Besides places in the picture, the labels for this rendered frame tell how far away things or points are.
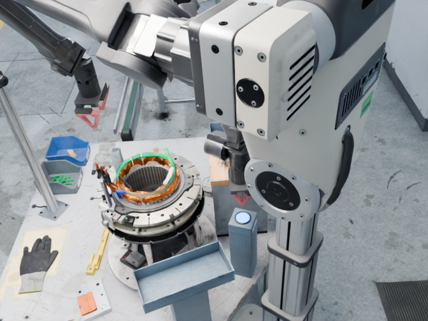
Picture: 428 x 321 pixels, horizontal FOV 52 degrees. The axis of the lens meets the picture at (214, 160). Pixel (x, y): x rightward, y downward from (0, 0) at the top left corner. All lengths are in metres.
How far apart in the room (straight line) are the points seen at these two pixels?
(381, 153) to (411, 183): 0.32
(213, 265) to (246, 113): 0.80
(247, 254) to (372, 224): 1.46
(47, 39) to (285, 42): 0.70
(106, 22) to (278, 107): 0.27
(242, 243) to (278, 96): 0.94
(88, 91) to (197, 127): 2.20
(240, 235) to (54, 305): 0.65
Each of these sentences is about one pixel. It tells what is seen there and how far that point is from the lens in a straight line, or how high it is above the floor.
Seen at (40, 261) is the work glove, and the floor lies 0.80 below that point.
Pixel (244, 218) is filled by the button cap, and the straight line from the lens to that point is 1.32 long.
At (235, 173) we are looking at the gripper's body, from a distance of 1.17.
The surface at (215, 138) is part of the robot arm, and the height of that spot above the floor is 1.30.
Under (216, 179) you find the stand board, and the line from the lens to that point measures 1.39.
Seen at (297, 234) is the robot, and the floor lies 1.25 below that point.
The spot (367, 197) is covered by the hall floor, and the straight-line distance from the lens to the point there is 2.89.
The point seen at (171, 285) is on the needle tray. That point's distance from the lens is 1.21.
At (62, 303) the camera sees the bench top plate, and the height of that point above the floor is 0.78.
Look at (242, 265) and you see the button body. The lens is 1.46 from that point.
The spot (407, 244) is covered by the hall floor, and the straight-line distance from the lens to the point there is 2.71.
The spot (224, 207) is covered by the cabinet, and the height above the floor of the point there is 0.93.
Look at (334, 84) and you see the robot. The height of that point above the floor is 1.70.
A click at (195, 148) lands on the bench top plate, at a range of 1.97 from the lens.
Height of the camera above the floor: 2.04
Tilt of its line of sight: 42 degrees down
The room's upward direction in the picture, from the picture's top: 5 degrees counter-clockwise
